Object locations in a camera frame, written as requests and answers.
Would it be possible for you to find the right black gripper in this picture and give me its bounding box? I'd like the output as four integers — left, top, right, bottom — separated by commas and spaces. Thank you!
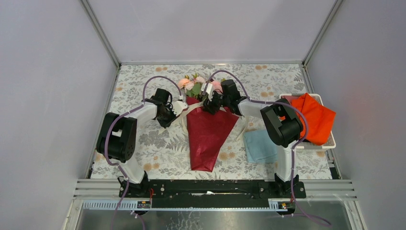
202, 91, 230, 115

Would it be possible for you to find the pink fake flower bunch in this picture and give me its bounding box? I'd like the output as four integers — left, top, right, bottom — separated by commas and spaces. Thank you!
177, 73, 223, 101

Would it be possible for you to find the dark red wrapping paper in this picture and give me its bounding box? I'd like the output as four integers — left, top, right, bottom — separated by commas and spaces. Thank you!
186, 107, 238, 172

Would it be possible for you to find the cream ribbon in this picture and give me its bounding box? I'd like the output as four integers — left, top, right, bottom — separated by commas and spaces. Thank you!
172, 102, 249, 141

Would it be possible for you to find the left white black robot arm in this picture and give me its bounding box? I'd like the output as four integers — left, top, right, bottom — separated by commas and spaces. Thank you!
96, 89, 188, 198

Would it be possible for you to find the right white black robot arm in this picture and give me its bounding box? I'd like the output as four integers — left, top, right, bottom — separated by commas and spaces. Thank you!
201, 80, 307, 198

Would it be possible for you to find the floral patterned table mat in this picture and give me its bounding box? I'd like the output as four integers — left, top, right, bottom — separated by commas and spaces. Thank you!
91, 64, 333, 181

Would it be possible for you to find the light blue folded cloth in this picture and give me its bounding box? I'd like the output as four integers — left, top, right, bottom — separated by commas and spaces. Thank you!
244, 130, 277, 164

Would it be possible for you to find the white plastic basket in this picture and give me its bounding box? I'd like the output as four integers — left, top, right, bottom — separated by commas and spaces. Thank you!
280, 93, 336, 150

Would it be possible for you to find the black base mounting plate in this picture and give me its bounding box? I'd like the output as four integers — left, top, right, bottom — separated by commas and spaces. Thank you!
119, 179, 307, 209

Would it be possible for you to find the orange cloth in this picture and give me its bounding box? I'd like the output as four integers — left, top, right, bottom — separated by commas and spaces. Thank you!
284, 93, 336, 146

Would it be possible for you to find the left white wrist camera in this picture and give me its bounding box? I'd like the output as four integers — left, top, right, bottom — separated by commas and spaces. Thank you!
171, 95, 189, 116

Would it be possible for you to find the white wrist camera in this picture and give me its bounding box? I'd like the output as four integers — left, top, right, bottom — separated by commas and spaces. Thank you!
201, 83, 214, 101
171, 95, 189, 116

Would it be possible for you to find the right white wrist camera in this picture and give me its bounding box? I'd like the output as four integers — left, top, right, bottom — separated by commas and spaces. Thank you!
201, 83, 214, 101

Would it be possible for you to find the aluminium front rail frame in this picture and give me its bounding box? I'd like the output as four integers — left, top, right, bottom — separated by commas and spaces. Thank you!
74, 178, 357, 212

